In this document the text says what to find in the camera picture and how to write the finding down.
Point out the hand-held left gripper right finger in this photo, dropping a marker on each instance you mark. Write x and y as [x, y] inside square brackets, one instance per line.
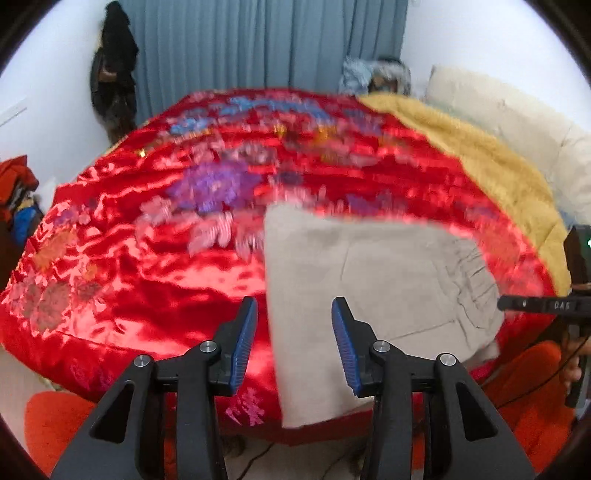
[342, 341]

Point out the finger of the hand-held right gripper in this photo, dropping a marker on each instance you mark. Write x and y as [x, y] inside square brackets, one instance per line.
[540, 304]

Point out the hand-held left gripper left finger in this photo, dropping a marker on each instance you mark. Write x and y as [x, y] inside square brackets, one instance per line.
[244, 341]

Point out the grey pants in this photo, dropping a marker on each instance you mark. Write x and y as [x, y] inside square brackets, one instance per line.
[369, 267]

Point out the person's right hand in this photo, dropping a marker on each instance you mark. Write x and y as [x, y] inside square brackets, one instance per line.
[581, 364]

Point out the person's orange trousers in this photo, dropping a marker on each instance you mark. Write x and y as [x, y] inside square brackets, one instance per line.
[531, 415]

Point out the red floral satin blanket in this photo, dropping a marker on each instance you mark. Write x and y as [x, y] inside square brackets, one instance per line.
[161, 258]

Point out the yellow fleece blanket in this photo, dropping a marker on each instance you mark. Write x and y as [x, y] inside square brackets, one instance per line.
[498, 161]

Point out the cream pillow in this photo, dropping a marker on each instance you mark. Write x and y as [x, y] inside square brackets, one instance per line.
[517, 120]

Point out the pile of orange and blue clothes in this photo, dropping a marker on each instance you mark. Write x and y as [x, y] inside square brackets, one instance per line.
[18, 198]

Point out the blue grey printed cloth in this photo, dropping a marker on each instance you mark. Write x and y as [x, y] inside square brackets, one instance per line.
[374, 76]

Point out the black hanging clothes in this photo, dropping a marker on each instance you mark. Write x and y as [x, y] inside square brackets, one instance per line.
[113, 78]

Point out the blue curtain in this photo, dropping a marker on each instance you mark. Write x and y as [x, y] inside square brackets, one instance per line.
[258, 46]

